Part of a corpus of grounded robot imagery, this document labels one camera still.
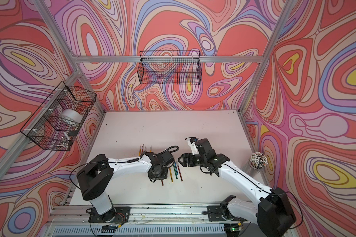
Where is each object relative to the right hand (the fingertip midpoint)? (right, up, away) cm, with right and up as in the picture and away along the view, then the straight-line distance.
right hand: (185, 163), depth 80 cm
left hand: (-11, -11, +5) cm, 17 cm away
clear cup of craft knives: (+36, +3, -8) cm, 37 cm away
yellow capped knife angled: (-23, +5, +19) cm, 30 cm away
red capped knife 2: (-3, -8, +8) cm, 12 cm away
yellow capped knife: (-8, -9, +6) cm, 13 cm away
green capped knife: (-6, -7, +8) cm, 12 cm away
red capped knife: (-13, -12, +4) cm, 18 cm away
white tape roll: (-59, +27, -5) cm, 65 cm away
